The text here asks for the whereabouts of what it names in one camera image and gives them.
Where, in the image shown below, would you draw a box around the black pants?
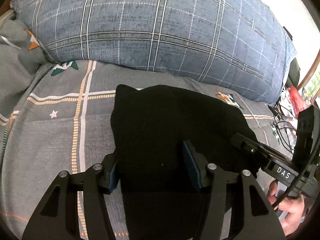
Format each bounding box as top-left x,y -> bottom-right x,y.
111,85 -> 259,239

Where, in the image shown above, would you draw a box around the right hand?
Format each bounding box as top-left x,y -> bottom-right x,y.
274,194 -> 305,236

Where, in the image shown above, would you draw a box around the red white bag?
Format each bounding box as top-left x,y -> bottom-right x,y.
280,86 -> 310,119

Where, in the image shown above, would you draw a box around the grey patterned bed sheet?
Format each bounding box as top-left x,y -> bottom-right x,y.
1,10 -> 284,238

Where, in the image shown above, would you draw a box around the blue plaid pillow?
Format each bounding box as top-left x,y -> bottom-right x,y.
10,0 -> 297,104

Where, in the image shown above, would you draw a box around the brown headboard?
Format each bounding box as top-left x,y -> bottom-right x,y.
0,0 -> 11,16

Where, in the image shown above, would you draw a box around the black camera box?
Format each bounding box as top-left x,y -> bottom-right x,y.
292,105 -> 319,171

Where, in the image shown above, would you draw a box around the black charger cables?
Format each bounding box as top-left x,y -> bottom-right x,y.
267,103 -> 299,156

